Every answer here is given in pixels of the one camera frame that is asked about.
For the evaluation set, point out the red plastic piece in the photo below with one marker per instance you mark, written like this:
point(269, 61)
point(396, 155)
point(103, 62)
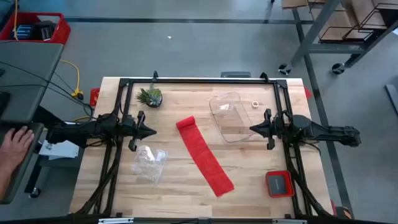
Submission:
point(307, 92)
point(94, 97)

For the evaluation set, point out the red square tray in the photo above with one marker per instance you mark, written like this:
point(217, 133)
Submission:
point(291, 183)

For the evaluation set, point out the black desk caster wheel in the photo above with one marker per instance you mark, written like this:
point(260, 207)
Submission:
point(35, 193)

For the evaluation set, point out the dark grey rounded box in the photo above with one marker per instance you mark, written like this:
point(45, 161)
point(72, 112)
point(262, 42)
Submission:
point(235, 74)

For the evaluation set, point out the grey metal cart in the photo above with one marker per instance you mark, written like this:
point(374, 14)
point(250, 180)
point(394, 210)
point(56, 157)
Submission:
point(314, 28)

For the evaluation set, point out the red elastic bandage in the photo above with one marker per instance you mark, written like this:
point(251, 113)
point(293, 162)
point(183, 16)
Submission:
point(202, 155)

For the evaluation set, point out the small potted succulent plant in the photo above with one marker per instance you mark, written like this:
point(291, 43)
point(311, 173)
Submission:
point(152, 96)

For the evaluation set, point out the dark grey desk panel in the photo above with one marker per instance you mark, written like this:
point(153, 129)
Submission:
point(25, 174)

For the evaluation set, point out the person's forearm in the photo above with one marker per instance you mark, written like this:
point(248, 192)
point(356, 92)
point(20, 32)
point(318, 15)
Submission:
point(3, 183)

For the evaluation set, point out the clear plastic bag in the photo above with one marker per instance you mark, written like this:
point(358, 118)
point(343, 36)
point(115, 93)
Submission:
point(149, 166)

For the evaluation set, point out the small beige tape roll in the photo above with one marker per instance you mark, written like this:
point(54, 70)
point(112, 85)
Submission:
point(252, 104)

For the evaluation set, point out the silver metal bracket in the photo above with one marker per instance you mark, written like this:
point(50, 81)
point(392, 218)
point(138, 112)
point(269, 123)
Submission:
point(115, 221)
point(289, 221)

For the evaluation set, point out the clear plastic tray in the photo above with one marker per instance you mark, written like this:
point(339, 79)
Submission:
point(231, 124)

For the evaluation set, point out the cardboard box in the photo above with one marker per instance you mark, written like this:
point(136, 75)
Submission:
point(339, 18)

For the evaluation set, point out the grey desk top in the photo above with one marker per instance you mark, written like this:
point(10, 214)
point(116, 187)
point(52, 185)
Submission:
point(28, 77)

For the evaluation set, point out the dark grey square pad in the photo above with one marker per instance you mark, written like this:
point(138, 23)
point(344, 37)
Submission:
point(277, 183)

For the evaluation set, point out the white paper sheets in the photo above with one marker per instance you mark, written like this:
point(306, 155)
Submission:
point(59, 149)

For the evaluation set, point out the person's hand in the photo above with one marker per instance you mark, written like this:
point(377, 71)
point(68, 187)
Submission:
point(15, 146)

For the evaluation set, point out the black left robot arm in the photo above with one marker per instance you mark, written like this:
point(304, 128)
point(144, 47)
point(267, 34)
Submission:
point(81, 132)

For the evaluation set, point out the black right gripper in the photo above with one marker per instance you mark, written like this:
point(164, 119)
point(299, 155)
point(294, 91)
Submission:
point(273, 129)

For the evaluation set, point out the red plastic crate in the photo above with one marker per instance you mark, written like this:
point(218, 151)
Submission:
point(63, 31)

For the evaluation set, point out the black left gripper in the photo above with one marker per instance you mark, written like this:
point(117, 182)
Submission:
point(136, 130)

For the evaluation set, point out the black cart caster wheel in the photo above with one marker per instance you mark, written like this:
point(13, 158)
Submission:
point(338, 68)
point(285, 69)

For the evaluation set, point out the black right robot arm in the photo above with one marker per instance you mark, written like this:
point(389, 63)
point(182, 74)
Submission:
point(323, 130)

